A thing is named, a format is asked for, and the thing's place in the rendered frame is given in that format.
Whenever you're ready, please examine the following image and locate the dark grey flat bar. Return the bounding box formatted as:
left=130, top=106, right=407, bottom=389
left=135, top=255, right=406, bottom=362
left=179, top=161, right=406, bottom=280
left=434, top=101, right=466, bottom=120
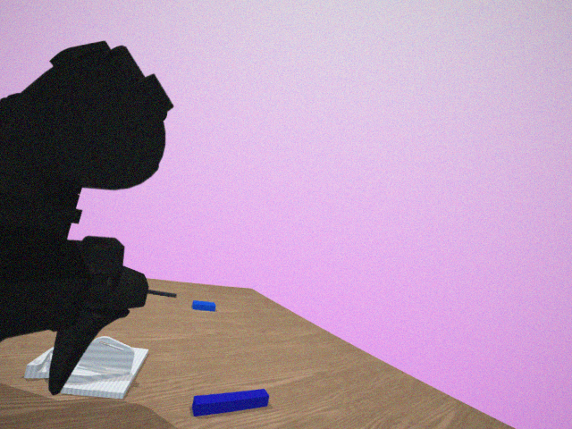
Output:
left=148, top=290, right=176, bottom=298

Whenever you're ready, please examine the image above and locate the blue rectangular block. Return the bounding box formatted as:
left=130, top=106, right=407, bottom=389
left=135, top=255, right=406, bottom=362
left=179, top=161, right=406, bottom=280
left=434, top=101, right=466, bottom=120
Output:
left=192, top=300, right=216, bottom=311

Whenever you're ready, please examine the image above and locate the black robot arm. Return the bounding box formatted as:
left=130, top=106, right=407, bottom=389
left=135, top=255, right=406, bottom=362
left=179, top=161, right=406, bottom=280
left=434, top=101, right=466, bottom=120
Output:
left=0, top=40, right=174, bottom=342

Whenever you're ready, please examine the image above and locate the blue rectangular bar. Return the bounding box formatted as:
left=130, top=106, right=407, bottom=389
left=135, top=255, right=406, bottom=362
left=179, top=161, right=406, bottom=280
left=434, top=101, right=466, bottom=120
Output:
left=192, top=389, right=269, bottom=416

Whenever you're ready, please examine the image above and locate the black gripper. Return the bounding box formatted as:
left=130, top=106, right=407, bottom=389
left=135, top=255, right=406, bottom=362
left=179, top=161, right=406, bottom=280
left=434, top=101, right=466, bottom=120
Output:
left=0, top=174, right=148, bottom=396

